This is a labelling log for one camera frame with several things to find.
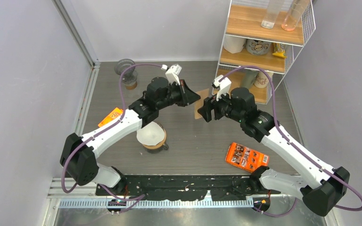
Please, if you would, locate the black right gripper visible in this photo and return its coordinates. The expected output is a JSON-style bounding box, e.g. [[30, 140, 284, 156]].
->
[[197, 87, 244, 123]]

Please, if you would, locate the cream printed cup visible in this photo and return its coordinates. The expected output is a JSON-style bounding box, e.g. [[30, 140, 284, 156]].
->
[[254, 72, 273, 89]]

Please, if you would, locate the orange sponge box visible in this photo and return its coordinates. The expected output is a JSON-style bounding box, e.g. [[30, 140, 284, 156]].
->
[[98, 107, 123, 127]]

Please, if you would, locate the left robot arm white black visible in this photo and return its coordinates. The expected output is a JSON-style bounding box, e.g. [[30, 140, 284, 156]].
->
[[60, 77, 200, 195]]

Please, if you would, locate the brown paper coffee filter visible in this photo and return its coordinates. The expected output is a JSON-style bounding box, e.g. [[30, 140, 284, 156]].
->
[[194, 89, 209, 120]]

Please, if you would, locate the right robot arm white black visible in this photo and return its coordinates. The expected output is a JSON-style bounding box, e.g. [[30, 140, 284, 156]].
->
[[197, 88, 350, 217]]

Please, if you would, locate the grey green bottle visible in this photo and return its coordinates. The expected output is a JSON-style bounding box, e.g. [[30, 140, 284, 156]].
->
[[240, 70, 258, 89]]

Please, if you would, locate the orange snack packet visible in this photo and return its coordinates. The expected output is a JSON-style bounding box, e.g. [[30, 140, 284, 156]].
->
[[225, 142, 269, 173]]

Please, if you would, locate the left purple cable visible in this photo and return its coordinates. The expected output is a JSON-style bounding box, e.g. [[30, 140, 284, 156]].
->
[[61, 64, 165, 214]]

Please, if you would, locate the white wire wooden shelf rack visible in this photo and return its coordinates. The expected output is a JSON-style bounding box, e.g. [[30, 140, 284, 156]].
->
[[216, 0, 316, 88]]

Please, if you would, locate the yellow snack bag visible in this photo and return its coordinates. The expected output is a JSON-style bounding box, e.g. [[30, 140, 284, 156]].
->
[[272, 42, 287, 59]]

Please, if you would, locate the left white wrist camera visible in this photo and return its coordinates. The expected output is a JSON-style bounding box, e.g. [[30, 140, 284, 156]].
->
[[161, 64, 182, 85]]

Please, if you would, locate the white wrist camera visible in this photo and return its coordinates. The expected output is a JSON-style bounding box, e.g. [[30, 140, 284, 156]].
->
[[161, 64, 182, 85], [212, 75, 232, 101]]

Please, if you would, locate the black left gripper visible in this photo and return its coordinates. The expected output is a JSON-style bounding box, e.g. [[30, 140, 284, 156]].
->
[[157, 80, 201, 110]]

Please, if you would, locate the clear glass bottle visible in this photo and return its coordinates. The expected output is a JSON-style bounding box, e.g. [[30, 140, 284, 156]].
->
[[261, 0, 285, 29]]

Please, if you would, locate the white paper coffee filter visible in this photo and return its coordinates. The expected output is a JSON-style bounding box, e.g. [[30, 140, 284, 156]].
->
[[136, 122, 165, 146]]

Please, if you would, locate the pink tinted glass bottle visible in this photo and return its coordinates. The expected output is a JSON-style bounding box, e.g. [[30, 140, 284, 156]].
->
[[281, 0, 311, 32]]

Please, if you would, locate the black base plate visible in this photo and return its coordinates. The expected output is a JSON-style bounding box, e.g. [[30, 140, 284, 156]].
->
[[111, 175, 269, 201]]

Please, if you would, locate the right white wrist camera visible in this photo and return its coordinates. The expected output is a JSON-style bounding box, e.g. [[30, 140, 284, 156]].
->
[[212, 75, 232, 101]]

